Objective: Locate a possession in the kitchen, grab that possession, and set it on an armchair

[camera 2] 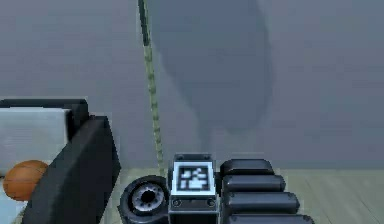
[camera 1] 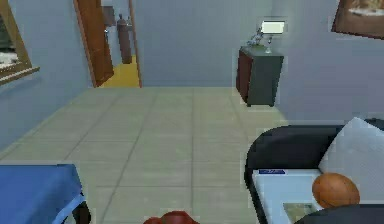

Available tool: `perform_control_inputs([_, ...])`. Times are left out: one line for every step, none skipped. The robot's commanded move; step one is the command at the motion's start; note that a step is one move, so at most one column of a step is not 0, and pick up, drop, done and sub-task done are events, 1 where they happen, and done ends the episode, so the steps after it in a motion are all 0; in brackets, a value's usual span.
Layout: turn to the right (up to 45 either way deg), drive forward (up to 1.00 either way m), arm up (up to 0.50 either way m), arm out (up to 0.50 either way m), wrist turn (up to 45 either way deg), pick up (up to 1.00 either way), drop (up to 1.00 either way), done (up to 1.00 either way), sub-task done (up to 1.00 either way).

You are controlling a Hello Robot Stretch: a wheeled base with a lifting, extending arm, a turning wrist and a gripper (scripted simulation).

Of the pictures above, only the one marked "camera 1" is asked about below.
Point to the dark grey side cabinet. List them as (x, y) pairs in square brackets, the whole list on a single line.
[(261, 76)]

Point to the small grey statue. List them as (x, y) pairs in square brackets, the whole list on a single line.
[(255, 39)]

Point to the brown tall cylinder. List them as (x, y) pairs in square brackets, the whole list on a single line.
[(124, 40)]

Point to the black sofa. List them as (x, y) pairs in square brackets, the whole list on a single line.
[(286, 146)]

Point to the red round object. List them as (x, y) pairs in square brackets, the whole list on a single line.
[(171, 218)]

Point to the white shade table lamp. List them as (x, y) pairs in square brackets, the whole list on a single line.
[(272, 28)]

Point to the brown wooden room door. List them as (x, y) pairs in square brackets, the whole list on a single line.
[(96, 40)]

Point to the green square book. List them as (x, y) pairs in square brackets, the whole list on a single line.
[(299, 211)]

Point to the orange basketball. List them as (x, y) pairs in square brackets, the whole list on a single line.
[(336, 190)]

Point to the pale grey pillow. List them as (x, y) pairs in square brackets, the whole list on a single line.
[(356, 156)]

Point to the blue table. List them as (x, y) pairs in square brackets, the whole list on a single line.
[(36, 193)]

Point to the wooden framed window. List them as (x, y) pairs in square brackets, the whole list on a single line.
[(13, 56)]

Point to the brown framed wall picture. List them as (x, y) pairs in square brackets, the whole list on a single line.
[(361, 16)]

